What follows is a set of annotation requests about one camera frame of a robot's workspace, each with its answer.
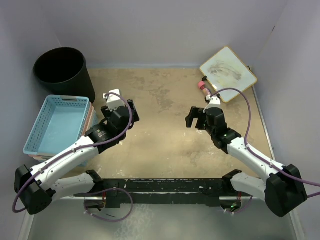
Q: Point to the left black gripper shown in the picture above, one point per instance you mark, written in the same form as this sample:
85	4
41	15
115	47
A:
107	112

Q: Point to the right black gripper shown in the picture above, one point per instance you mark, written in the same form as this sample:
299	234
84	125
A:
194	113

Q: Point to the pink perforated basket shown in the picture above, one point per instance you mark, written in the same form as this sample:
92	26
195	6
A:
57	128

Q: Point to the large black bucket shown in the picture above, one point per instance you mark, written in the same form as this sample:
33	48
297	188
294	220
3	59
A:
63	71

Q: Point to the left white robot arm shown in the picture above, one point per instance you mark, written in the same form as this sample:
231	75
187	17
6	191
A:
37	187

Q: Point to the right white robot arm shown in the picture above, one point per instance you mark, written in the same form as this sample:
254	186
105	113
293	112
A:
279	186

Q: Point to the pink-capped glitter bottle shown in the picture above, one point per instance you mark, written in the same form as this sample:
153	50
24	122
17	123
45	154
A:
204	89

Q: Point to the yellow-framed whiteboard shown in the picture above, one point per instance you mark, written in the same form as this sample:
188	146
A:
225	70

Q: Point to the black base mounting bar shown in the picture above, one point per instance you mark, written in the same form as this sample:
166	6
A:
155	191

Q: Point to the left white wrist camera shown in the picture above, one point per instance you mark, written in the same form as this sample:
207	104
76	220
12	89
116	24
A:
113	102

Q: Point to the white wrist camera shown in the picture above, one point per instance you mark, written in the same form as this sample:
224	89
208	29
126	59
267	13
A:
212	100
113	102

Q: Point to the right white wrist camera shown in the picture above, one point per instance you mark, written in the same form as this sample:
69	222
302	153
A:
212	100

